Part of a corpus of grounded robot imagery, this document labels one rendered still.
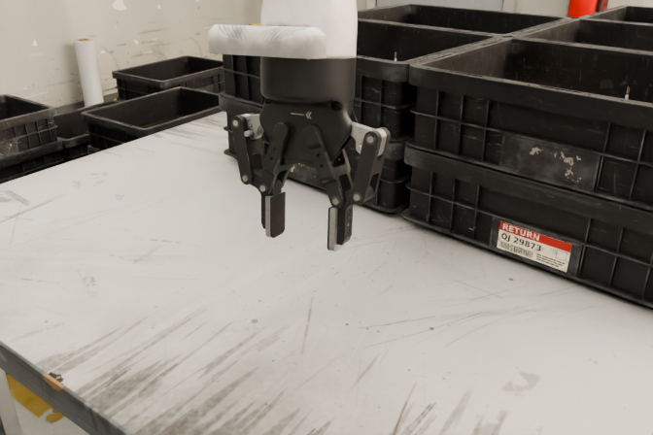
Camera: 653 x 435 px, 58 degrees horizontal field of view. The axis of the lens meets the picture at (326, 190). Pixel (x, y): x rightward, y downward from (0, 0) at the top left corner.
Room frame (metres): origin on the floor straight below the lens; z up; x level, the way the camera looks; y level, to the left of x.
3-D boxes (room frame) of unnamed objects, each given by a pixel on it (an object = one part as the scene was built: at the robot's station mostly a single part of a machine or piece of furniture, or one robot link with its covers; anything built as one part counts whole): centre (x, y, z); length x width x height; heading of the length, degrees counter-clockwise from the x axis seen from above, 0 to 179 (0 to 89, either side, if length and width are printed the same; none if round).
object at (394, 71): (1.00, -0.05, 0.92); 0.40 x 0.30 x 0.02; 49
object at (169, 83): (2.32, 0.60, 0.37); 0.40 x 0.30 x 0.45; 145
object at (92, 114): (1.76, 0.50, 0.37); 0.40 x 0.30 x 0.45; 145
